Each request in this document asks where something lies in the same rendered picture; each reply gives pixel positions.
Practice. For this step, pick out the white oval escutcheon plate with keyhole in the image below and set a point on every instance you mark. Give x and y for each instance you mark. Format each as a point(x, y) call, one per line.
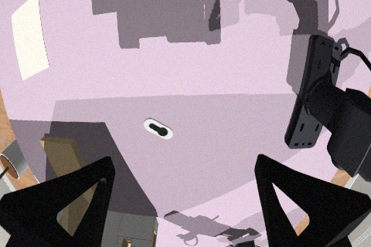
point(158, 128)

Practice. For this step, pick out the white paper sheet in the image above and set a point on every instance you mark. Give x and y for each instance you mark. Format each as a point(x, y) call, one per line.
point(29, 42)

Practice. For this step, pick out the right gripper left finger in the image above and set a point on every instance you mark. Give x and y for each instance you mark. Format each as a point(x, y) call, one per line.
point(36, 207)

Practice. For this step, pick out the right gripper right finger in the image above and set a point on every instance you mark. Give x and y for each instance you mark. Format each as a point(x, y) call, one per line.
point(333, 211)

